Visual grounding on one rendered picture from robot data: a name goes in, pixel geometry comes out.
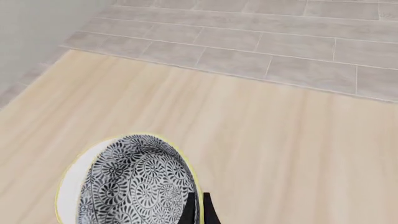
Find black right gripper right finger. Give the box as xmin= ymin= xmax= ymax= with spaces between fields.
xmin=203 ymin=192 xmax=222 ymax=224

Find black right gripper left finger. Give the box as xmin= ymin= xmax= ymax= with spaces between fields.
xmin=178 ymin=192 xmax=197 ymax=224

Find black patterned bowl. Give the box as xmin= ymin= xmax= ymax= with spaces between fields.
xmin=54 ymin=133 xmax=206 ymax=224

